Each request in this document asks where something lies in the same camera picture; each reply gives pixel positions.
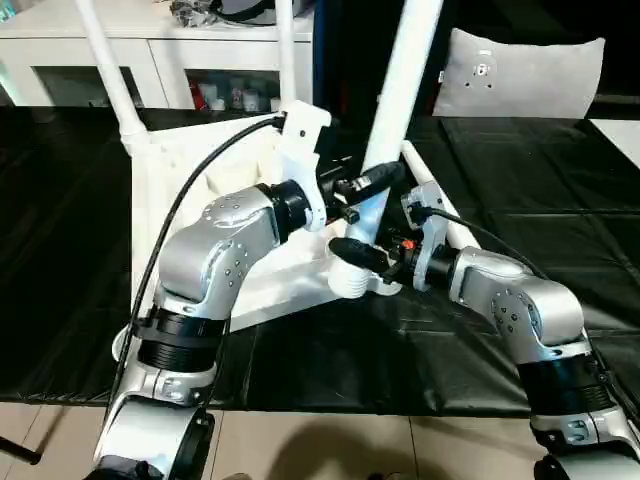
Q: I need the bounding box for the white plastic table leg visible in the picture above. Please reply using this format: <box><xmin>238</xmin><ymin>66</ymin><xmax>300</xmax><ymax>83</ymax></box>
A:
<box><xmin>274</xmin><ymin>0</ymin><xmax>299</xmax><ymax>113</ymax></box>
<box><xmin>328</xmin><ymin>0</ymin><xmax>445</xmax><ymax>299</ymax></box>
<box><xmin>74</xmin><ymin>0</ymin><xmax>151</xmax><ymax>153</ymax></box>
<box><xmin>400</xmin><ymin>140</ymin><xmax>481</xmax><ymax>251</ymax></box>

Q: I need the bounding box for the white plastic table top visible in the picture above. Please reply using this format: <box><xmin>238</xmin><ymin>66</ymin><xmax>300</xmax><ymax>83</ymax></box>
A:
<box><xmin>110</xmin><ymin>112</ymin><xmax>403</xmax><ymax>363</ymax></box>

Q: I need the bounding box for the black work mat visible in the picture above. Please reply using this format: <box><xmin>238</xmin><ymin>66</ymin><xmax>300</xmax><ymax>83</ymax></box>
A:
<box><xmin>0</xmin><ymin>105</ymin><xmax>640</xmax><ymax>416</ymax></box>

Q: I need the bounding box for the grey cushion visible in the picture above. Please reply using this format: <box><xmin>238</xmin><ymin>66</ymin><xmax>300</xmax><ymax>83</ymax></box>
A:
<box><xmin>432</xmin><ymin>26</ymin><xmax>607</xmax><ymax>121</ymax></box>

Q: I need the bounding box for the dark grey bag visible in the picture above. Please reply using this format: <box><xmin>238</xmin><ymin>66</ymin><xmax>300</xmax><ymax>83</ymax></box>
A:
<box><xmin>170</xmin><ymin>0</ymin><xmax>315</xmax><ymax>27</ymax></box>

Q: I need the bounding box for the white flat sheet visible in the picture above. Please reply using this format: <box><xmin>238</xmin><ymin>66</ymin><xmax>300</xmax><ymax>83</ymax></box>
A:
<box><xmin>590</xmin><ymin>118</ymin><xmax>640</xmax><ymax>169</ymax></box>

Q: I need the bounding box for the white cabinet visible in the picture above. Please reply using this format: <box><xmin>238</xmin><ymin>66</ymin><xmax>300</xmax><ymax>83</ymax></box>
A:
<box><xmin>0</xmin><ymin>0</ymin><xmax>317</xmax><ymax>111</ymax></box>

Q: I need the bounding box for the black stand leg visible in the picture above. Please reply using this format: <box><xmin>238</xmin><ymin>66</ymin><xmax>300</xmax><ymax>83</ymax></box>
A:
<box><xmin>0</xmin><ymin>436</ymin><xmax>43</xmax><ymax>467</ymax></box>

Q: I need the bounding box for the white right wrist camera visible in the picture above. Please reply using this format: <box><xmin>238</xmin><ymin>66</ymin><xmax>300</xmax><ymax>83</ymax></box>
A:
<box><xmin>400</xmin><ymin>186</ymin><xmax>451</xmax><ymax>291</ymax></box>

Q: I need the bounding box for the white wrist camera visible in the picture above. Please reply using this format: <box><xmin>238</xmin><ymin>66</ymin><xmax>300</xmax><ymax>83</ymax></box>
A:
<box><xmin>400</xmin><ymin>186</ymin><xmax>451</xmax><ymax>291</ymax></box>
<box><xmin>272</xmin><ymin>100</ymin><xmax>333</xmax><ymax>233</ymax></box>

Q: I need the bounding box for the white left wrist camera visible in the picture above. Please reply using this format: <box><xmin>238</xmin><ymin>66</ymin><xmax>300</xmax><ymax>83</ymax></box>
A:
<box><xmin>272</xmin><ymin>100</ymin><xmax>333</xmax><ymax>233</ymax></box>

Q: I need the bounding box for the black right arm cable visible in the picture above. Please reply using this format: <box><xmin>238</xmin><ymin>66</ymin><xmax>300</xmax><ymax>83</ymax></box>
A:
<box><xmin>414</xmin><ymin>206</ymin><xmax>640</xmax><ymax>421</ymax></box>

